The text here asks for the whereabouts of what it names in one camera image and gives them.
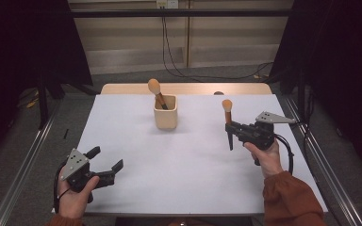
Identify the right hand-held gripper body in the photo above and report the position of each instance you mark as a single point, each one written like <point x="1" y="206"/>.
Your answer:
<point x="259" y="133"/>

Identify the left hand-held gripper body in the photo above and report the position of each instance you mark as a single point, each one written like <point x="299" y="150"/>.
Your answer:
<point x="75" y="163"/>

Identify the cream square brush holder cup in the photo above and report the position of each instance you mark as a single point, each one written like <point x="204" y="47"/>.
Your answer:
<point x="165" y="119"/>

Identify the person's right hand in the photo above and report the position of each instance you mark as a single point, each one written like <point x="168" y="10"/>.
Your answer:
<point x="268" y="160"/>

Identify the person's left hand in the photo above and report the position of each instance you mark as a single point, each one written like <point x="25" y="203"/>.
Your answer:
<point x="75" y="201"/>

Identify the light wooden table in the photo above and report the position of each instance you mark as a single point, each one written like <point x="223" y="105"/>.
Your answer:
<point x="194" y="88"/>

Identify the black metal stand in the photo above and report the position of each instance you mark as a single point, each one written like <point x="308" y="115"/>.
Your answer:
<point x="43" y="100"/>
<point x="301" y="94"/>

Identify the white table cover board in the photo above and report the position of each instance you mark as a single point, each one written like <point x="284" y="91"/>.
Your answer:
<point x="176" y="169"/>

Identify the black curtain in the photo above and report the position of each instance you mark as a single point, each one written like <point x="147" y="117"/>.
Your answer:
<point x="336" y="62"/>
<point x="19" y="40"/>

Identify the aluminium floor rail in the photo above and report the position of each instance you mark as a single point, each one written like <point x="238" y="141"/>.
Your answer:
<point x="22" y="169"/>
<point x="323" y="163"/>

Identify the white wall socket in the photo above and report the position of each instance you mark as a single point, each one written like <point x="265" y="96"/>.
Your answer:
<point x="168" y="3"/>

